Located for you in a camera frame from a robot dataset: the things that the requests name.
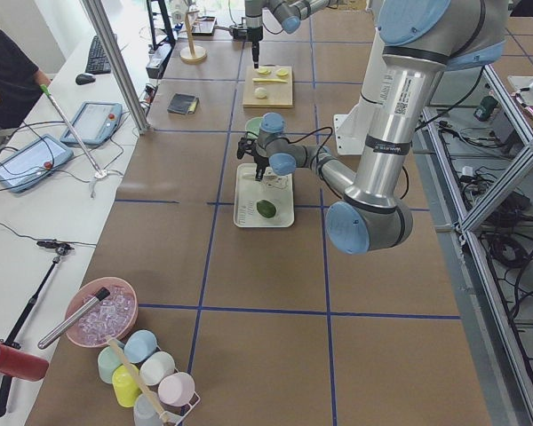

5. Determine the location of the pink ice bowl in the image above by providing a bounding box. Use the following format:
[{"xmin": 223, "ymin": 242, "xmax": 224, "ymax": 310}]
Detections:
[{"xmin": 65, "ymin": 277, "xmax": 139, "ymax": 348}]

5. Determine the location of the aluminium frame post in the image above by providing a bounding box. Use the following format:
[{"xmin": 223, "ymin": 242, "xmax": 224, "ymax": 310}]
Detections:
[{"xmin": 82, "ymin": 0, "xmax": 149, "ymax": 135}]

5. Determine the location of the cream bear serving tray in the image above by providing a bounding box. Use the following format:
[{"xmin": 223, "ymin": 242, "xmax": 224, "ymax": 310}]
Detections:
[{"xmin": 234, "ymin": 163, "xmax": 294, "ymax": 228}]

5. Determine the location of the clear plastic cup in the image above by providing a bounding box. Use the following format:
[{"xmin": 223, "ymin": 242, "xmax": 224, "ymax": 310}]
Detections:
[{"xmin": 133, "ymin": 394, "xmax": 163, "ymax": 426}]

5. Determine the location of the yellow plastic knife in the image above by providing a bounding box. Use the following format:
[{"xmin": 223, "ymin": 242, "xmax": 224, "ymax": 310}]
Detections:
[{"xmin": 251, "ymin": 77, "xmax": 289, "ymax": 83}]

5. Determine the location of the pink plastic cup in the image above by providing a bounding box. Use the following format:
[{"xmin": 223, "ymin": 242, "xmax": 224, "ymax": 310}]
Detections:
[{"xmin": 157, "ymin": 372, "xmax": 195, "ymax": 406}]

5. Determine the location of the mint green bowl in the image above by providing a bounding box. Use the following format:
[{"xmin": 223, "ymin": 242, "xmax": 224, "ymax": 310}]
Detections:
[{"xmin": 245, "ymin": 116, "xmax": 263, "ymax": 137}]

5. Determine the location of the teach pendant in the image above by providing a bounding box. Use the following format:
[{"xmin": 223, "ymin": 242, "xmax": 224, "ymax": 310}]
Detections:
[
  {"xmin": 71, "ymin": 101, "xmax": 123, "ymax": 146},
  {"xmin": 0, "ymin": 134, "xmax": 74, "ymax": 193}
]

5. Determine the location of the yellow plastic cup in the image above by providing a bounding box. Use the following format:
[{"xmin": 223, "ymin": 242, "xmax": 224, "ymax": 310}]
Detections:
[{"xmin": 112, "ymin": 365, "xmax": 141, "ymax": 408}]

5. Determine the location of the red cylinder bottle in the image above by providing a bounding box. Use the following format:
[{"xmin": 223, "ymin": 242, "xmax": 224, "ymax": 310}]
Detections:
[{"xmin": 0, "ymin": 343, "xmax": 49, "ymax": 382}]

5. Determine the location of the black keyboard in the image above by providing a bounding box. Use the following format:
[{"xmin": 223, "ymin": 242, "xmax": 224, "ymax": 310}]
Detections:
[{"xmin": 85, "ymin": 35, "xmax": 111, "ymax": 75}]

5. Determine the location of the metal rod in ice bowl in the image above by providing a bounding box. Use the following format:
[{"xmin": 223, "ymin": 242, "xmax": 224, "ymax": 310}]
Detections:
[{"xmin": 37, "ymin": 287, "xmax": 110, "ymax": 350}]

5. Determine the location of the wooden cutting board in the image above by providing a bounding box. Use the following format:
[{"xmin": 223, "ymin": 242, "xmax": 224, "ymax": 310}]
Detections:
[{"xmin": 242, "ymin": 66, "xmax": 294, "ymax": 108}]

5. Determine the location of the wooden mug tree stand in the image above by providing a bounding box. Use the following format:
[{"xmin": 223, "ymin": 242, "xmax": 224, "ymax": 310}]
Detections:
[{"xmin": 179, "ymin": 5, "xmax": 207, "ymax": 65}]

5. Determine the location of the person in black shirt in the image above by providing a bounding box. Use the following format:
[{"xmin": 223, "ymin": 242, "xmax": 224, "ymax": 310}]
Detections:
[{"xmin": 0, "ymin": 29, "xmax": 52, "ymax": 130}]

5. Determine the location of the far teach pendant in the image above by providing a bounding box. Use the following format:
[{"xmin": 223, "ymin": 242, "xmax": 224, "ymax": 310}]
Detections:
[{"xmin": 71, "ymin": 101, "xmax": 123, "ymax": 146}]

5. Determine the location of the black computer mouse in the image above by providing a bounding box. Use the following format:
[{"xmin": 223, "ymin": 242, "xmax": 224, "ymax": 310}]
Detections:
[{"xmin": 75, "ymin": 73, "xmax": 96, "ymax": 85}]

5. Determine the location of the lower lemon slice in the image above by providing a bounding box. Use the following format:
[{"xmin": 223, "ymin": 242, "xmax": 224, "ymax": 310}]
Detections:
[{"xmin": 275, "ymin": 68, "xmax": 290, "ymax": 77}]

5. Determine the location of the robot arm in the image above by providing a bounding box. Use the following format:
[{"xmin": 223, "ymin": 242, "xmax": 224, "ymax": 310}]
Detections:
[
  {"xmin": 251, "ymin": 1, "xmax": 508, "ymax": 254},
  {"xmin": 244, "ymin": 0, "xmax": 338, "ymax": 69}
]

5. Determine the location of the white steamed bun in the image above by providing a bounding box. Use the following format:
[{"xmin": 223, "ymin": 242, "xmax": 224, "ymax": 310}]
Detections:
[{"xmin": 254, "ymin": 87, "xmax": 268, "ymax": 99}]

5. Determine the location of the black tripod stick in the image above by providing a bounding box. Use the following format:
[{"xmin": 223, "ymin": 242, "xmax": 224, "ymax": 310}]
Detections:
[{"xmin": 0, "ymin": 240, "xmax": 74, "ymax": 417}]

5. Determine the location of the green plastic cup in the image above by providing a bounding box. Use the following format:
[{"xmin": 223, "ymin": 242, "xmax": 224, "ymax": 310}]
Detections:
[{"xmin": 97, "ymin": 346, "xmax": 122, "ymax": 384}]

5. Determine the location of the blue plastic cup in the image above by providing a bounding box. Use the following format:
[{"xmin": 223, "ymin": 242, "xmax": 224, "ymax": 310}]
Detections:
[{"xmin": 123, "ymin": 329, "xmax": 157, "ymax": 364}]

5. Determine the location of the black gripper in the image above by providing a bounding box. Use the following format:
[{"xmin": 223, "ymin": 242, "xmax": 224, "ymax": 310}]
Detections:
[
  {"xmin": 251, "ymin": 40, "xmax": 260, "ymax": 67},
  {"xmin": 254, "ymin": 154, "xmax": 269, "ymax": 182}
]

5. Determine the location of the near teach pendant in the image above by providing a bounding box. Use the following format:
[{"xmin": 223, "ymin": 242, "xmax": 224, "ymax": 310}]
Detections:
[{"xmin": 0, "ymin": 134, "xmax": 74, "ymax": 193}]

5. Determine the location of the white plastic cup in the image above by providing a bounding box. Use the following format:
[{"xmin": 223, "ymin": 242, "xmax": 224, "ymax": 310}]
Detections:
[{"xmin": 139, "ymin": 351, "xmax": 176, "ymax": 386}]

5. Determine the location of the grey folded cloth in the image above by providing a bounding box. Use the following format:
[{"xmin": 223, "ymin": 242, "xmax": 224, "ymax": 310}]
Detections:
[{"xmin": 167, "ymin": 93, "xmax": 199, "ymax": 114}]

